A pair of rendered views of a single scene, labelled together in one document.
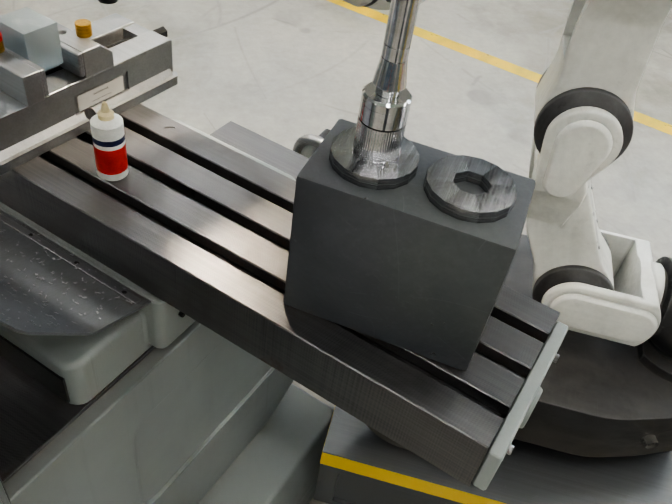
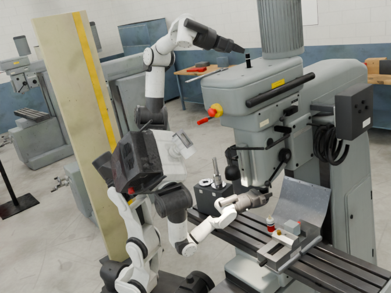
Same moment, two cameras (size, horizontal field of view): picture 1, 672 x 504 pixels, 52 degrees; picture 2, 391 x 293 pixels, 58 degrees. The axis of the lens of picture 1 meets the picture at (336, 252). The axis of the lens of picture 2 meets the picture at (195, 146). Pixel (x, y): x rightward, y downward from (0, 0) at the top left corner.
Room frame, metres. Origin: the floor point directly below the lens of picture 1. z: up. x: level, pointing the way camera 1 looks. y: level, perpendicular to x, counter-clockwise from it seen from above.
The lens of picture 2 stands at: (2.31, 0.80, 2.20)
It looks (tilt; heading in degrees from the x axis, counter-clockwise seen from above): 22 degrees down; 208
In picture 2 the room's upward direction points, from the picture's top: 11 degrees counter-clockwise
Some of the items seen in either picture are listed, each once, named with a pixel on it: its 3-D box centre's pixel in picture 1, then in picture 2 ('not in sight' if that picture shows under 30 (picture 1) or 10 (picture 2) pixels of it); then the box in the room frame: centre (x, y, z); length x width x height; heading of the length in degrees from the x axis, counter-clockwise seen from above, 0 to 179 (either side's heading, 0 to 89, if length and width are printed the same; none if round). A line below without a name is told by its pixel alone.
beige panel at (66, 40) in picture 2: not in sight; (100, 152); (0.10, -1.32, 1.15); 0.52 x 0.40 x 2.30; 154
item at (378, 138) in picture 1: (380, 127); (217, 180); (0.57, -0.02, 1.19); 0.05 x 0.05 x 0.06
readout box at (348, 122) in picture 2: not in sight; (355, 111); (0.62, 0.74, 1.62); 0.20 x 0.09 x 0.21; 154
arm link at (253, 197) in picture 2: not in sight; (249, 200); (0.82, 0.25, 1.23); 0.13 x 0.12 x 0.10; 49
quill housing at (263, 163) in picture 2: not in sight; (259, 151); (0.75, 0.31, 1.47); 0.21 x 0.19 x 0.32; 64
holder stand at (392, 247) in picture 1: (404, 240); (214, 197); (0.56, -0.07, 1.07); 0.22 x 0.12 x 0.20; 76
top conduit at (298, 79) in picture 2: not in sight; (282, 88); (0.78, 0.46, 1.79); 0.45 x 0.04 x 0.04; 154
